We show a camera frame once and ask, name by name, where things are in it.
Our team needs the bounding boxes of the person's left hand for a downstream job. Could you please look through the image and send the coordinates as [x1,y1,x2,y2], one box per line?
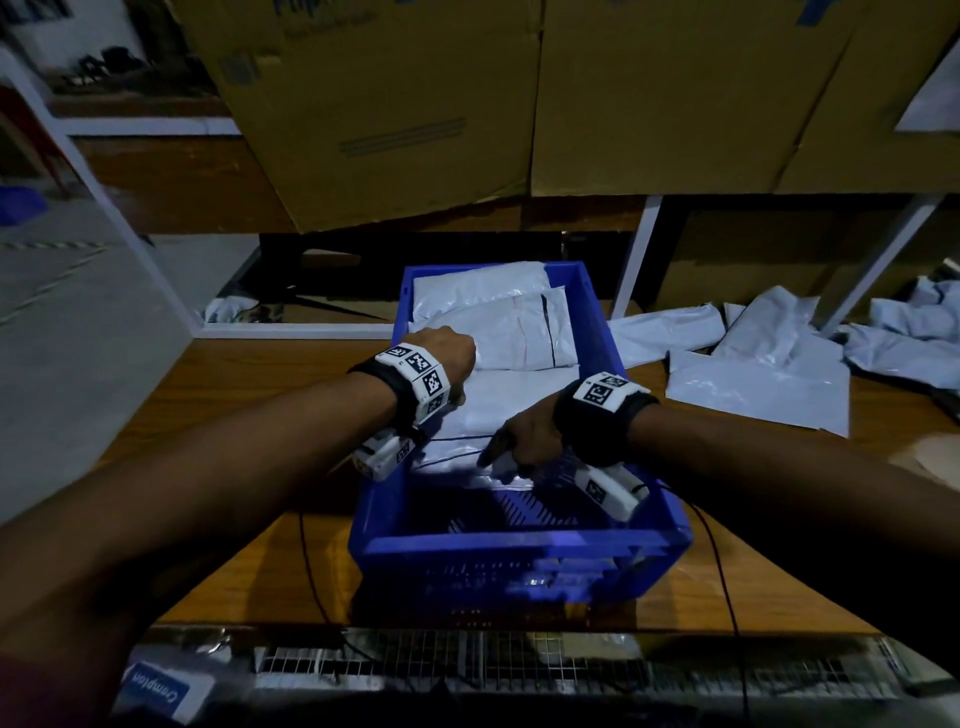
[402,324,480,395]

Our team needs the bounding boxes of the person's right hand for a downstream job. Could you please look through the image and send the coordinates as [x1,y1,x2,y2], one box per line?
[475,391,570,486]

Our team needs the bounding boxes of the packed white bags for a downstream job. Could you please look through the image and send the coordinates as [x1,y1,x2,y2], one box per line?
[411,261,582,375]

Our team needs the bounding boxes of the blue plastic crate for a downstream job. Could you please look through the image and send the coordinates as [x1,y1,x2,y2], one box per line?
[346,261,696,611]

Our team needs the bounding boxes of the pile of grey mailer bags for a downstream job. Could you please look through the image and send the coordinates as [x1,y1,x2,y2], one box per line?
[606,276,960,441]

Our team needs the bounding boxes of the person's right forearm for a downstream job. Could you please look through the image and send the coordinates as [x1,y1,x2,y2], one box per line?
[628,400,960,680]

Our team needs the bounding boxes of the person's left forearm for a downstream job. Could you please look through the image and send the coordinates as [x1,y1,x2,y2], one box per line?
[0,370,398,728]

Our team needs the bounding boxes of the left marker wristband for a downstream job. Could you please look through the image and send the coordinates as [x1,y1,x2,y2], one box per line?
[348,340,456,438]

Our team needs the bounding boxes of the marker wristband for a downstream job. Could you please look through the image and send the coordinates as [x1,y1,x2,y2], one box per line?
[348,340,456,438]
[550,369,660,468]

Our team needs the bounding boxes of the right marker wristband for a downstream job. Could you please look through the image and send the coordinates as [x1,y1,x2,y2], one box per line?
[550,369,660,468]

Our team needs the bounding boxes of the white metal shelf leg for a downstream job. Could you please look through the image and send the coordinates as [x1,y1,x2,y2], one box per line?
[816,193,945,336]
[610,193,666,321]

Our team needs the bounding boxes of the wooden table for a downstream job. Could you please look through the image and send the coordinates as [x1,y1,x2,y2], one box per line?
[96,336,960,636]

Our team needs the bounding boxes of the small blue crate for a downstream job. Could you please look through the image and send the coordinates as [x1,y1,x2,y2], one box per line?
[0,183,51,228]

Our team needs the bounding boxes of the white printed paper sheet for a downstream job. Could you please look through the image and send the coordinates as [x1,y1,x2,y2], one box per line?
[895,36,960,135]

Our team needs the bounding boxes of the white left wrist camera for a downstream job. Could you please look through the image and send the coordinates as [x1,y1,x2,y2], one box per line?
[351,426,423,483]

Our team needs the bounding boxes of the white wire rack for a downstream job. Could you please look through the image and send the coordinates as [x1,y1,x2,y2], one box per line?
[244,627,905,702]

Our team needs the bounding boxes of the white metal rack frame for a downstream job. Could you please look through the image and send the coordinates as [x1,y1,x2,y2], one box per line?
[0,43,401,342]

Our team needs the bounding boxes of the black metal bracket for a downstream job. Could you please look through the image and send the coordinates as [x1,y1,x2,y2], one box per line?
[57,49,155,87]

